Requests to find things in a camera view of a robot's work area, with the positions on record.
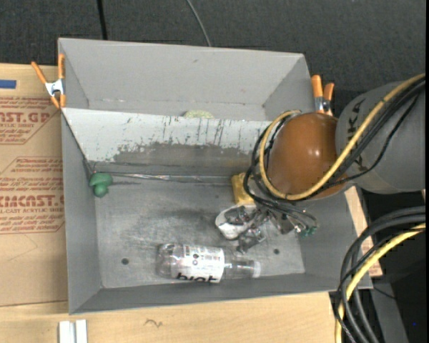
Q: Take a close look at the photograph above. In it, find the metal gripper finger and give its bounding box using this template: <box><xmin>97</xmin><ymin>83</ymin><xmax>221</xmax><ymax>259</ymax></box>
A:
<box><xmin>237</xmin><ymin>228</ymin><xmax>268</xmax><ymax>254</ymax></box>
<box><xmin>232</xmin><ymin>207</ymin><xmax>262</xmax><ymax>226</ymax></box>

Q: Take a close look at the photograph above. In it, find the white crumpled cup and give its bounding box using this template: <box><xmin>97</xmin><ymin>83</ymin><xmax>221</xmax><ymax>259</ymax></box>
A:
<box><xmin>214</xmin><ymin>205</ymin><xmax>253</xmax><ymax>242</ymax></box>

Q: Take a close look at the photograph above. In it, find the yellow sponge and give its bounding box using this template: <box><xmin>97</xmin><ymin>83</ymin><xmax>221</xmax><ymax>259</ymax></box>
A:
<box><xmin>230</xmin><ymin>171</ymin><xmax>257</xmax><ymax>206</ymax></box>

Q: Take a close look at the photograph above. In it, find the clear plastic bottle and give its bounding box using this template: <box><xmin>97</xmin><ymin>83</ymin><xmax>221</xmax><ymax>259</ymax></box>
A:
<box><xmin>155</xmin><ymin>242</ymin><xmax>262</xmax><ymax>284</ymax></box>

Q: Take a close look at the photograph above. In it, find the grey metal bin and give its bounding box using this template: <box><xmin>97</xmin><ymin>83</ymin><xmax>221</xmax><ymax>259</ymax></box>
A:
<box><xmin>56</xmin><ymin>36</ymin><xmax>375</xmax><ymax>316</ymax></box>

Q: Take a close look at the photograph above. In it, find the green toy mushroom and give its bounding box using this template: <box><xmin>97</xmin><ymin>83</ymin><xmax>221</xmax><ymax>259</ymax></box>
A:
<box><xmin>89</xmin><ymin>171</ymin><xmax>114</xmax><ymax>199</ymax></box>

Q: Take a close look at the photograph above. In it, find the brown cardboard board red print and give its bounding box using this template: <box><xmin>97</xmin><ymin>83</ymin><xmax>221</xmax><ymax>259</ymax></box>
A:
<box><xmin>0</xmin><ymin>61</ymin><xmax>384</xmax><ymax>309</ymax></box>

